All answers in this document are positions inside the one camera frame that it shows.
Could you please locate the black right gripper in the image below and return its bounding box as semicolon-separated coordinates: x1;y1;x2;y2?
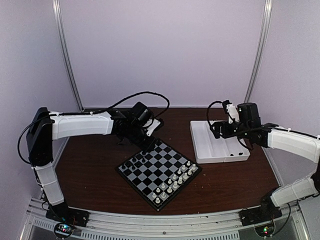
210;120;251;140

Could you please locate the white plastic divided tray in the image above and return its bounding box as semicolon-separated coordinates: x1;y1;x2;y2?
190;120;250;164

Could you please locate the black white chessboard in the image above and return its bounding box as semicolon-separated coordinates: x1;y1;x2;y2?
115;139;202;212

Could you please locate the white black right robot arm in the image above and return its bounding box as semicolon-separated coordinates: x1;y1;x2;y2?
207;100;320;221

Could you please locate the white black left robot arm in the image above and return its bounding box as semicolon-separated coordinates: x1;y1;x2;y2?
17;104;163;222

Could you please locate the white chess piece row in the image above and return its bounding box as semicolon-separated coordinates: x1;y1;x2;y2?
148;160;200;208

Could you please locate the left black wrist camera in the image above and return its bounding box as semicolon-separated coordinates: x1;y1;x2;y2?
129;101;152;126

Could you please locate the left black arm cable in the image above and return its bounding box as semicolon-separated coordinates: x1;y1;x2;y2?
89;91;171;118

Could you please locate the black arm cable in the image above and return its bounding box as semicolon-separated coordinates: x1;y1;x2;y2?
89;91;171;118
206;100;253;151

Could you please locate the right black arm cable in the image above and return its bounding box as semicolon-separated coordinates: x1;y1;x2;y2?
206;100;253;151

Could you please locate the right aluminium frame post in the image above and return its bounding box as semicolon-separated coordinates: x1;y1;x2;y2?
244;0;273;103

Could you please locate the aluminium frame post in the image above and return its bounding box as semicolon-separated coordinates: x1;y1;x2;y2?
52;0;84;112
244;0;273;103

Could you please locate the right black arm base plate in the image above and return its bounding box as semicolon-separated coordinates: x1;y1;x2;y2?
239;197;282;226

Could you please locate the front aluminium rail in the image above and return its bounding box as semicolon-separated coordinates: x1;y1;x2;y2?
17;198;311;240

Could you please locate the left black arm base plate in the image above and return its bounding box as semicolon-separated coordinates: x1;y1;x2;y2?
45;201;90;227

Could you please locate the left aluminium frame post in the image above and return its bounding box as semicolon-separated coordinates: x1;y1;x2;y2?
52;0;84;112

